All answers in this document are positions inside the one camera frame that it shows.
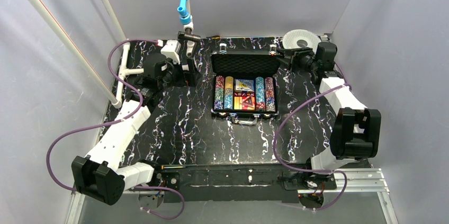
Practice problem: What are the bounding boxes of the blue card deck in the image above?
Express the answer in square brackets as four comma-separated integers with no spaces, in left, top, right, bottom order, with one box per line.
[234,79,255,93]

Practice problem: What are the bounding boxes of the black poker chip case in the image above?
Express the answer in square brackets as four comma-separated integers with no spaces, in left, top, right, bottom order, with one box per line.
[211,43,280,126]

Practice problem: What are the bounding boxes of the clear dealer button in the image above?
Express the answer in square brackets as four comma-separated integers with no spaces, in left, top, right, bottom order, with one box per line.
[237,82,252,91]

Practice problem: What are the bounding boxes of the red yellow card deck box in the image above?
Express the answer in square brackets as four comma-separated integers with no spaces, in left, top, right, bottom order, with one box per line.
[234,97,243,110]

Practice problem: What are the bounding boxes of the triangular red black token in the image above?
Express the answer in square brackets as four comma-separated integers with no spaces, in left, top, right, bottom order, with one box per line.
[241,94,256,110]

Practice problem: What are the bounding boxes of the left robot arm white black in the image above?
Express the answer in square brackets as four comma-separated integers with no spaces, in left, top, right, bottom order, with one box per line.
[71,57,201,205]

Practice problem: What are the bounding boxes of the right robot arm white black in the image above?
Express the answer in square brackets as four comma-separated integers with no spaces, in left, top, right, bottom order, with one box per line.
[277,42,382,174]

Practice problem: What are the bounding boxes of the grey filament spool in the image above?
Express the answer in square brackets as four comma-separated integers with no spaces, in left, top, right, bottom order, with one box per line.
[282,29,321,51]

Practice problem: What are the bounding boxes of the chip row far left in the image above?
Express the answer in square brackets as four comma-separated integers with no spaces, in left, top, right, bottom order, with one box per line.
[213,76,225,110]

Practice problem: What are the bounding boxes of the chip row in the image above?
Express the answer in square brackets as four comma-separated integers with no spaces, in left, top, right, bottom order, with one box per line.
[213,76,225,110]
[255,77,266,112]
[223,76,234,110]
[264,77,275,112]

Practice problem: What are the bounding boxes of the metal pole with clamp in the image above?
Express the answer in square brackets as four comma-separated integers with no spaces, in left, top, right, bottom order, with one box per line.
[181,16,201,58]

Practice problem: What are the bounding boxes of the chip row far right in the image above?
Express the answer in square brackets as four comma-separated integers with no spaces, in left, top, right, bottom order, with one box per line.
[264,77,275,112]

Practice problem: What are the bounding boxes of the red dice in case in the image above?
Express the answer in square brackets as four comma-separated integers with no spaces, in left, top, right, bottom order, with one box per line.
[234,92,255,97]

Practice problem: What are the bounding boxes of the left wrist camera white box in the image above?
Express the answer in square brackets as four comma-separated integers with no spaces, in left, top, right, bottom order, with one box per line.
[160,40,181,65]

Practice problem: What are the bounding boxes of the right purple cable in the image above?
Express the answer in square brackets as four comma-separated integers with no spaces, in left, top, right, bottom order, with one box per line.
[273,61,352,212]

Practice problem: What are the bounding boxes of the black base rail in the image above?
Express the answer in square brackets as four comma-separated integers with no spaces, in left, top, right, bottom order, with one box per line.
[131,163,337,203]

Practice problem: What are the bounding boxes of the aluminium rail frame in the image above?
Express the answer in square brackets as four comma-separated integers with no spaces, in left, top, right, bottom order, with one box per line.
[298,34,399,224]

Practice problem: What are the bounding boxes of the white PVC pipe frame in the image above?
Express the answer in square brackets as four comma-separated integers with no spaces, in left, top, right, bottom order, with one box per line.
[3,0,198,110]

